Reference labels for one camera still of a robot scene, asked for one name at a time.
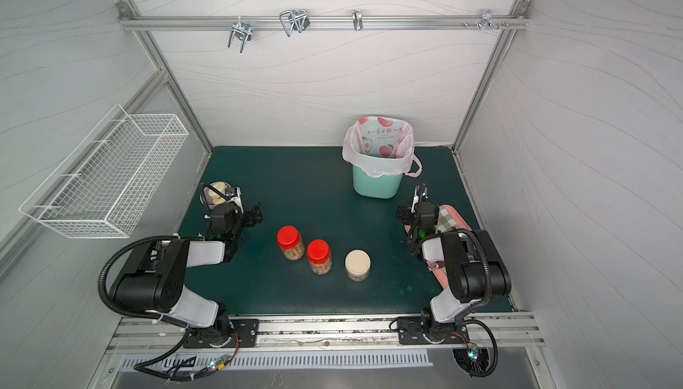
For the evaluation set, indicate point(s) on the metal u-bolt clamp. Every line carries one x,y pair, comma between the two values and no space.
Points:
242,33

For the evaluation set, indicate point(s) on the aluminium crossbar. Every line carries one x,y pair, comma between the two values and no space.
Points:
318,23

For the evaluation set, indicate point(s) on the white vent strip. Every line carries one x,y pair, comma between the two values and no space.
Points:
266,361

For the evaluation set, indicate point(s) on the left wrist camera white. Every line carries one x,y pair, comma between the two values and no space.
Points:
233,195

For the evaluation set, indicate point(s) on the beige lid glass peanut jar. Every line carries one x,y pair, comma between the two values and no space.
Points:
357,265

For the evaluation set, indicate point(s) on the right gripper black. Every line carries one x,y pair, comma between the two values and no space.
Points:
418,206

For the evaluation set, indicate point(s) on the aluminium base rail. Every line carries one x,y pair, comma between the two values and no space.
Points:
335,332

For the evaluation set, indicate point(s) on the metal hook clamp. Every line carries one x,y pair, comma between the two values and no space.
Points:
294,21

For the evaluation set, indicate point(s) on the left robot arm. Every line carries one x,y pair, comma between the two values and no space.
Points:
146,279

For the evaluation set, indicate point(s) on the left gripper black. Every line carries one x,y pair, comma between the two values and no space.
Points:
248,216

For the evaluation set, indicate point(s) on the grey bowl with buns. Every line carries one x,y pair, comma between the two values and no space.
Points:
215,194

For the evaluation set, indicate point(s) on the white wire basket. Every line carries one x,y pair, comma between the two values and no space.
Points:
102,188

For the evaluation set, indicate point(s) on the metal bracket clamp right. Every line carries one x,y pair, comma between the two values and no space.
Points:
487,22

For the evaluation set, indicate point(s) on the pink tray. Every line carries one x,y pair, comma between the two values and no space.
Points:
438,269

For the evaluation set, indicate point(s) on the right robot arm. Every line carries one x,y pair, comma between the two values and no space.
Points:
465,262

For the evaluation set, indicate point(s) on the small metal ring clamp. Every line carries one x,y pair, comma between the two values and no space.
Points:
357,20

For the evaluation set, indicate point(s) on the red lid peanut jar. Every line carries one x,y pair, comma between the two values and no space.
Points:
319,256
290,243

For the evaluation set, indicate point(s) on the green checkered cloth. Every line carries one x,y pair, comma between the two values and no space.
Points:
448,220

